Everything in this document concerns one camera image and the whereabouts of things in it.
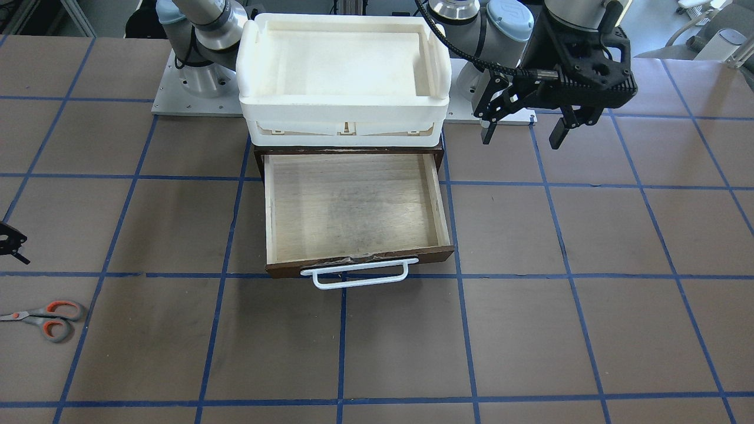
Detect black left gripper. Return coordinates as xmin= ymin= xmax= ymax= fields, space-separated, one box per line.
xmin=471 ymin=25 xmax=638 ymax=150

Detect grey orange scissors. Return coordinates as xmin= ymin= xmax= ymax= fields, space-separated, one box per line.
xmin=1 ymin=300 xmax=85 ymax=343

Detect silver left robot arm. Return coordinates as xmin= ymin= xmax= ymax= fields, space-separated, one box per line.
xmin=416 ymin=1 xmax=638 ymax=150

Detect open wooden drawer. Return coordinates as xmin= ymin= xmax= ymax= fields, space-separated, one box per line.
xmin=262 ymin=152 xmax=454 ymax=277

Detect white foam box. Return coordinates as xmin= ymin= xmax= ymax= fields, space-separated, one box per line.
xmin=235 ymin=13 xmax=452 ymax=147

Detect white drawer handle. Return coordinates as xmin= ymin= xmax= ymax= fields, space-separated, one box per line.
xmin=300 ymin=257 xmax=419 ymax=290

